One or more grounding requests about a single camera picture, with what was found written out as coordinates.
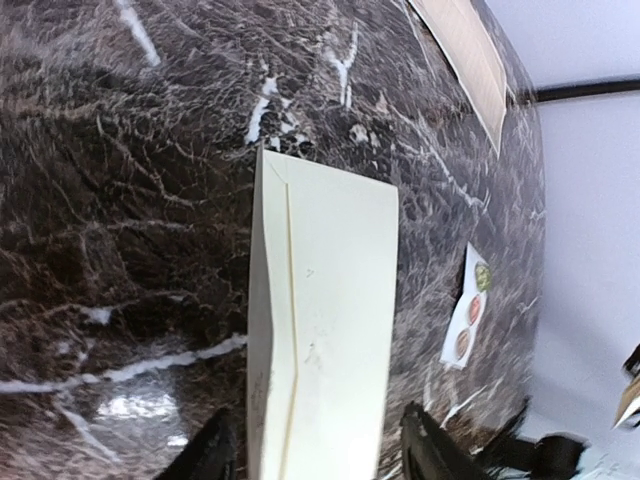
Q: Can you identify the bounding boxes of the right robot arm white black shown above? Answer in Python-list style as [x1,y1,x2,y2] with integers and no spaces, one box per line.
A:
[473,397,589,479]

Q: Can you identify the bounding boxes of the white sticker sheet with seals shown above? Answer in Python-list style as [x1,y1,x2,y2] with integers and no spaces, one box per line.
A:
[440,243,492,370]

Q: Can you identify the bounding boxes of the beige lined letter sheet rear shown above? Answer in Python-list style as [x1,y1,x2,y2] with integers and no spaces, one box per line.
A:
[411,0,507,151]

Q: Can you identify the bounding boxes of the right black frame post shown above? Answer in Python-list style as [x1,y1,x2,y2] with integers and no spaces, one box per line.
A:
[535,77,640,103]

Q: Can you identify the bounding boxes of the cream paper envelope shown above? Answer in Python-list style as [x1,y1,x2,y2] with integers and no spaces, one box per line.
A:
[247,149,399,479]

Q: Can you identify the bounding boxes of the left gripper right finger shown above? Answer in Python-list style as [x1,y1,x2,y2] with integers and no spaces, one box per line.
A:
[400,402,491,480]

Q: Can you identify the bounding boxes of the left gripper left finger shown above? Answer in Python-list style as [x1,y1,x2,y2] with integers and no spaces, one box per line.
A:
[159,408,238,480]

